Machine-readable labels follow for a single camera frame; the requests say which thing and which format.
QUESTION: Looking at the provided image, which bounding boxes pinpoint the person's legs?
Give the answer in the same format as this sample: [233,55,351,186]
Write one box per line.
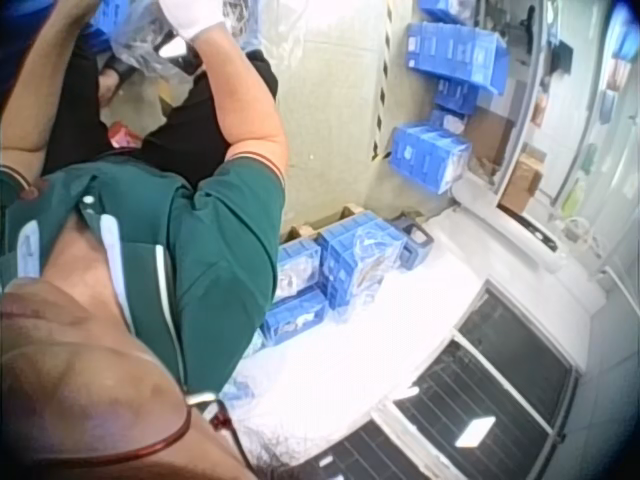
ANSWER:
[43,32,280,190]

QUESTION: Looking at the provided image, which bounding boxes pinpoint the red packet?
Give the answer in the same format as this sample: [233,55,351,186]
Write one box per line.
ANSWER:
[106,121,145,150]

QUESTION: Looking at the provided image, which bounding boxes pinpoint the tall blue crate stack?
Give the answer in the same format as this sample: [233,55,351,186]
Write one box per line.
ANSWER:
[316,210,409,322]

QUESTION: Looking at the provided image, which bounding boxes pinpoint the blue crate with clear bag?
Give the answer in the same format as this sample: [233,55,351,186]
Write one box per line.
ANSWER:
[388,121,474,195]

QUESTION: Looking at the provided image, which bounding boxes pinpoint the stack of blue crates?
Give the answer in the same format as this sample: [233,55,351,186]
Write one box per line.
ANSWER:
[405,20,512,97]

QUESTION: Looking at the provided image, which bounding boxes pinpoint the glass cabinet with items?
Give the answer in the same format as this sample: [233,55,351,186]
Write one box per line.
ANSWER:
[519,0,640,281]

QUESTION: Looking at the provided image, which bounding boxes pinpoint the black grid window panels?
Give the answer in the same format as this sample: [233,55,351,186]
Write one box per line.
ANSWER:
[319,282,579,480]

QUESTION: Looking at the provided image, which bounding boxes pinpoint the person's right hand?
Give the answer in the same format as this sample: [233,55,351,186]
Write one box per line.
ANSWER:
[156,0,228,43]

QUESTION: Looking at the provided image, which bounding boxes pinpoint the wooden pallet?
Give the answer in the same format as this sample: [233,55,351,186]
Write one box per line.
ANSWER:
[278,201,372,242]

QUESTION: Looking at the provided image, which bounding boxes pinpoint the brown cardboard box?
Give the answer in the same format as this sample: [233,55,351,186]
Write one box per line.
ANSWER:
[498,153,545,212]

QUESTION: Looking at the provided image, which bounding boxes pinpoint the clear plastic bag of parts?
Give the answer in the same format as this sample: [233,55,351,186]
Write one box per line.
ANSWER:
[108,0,264,77]

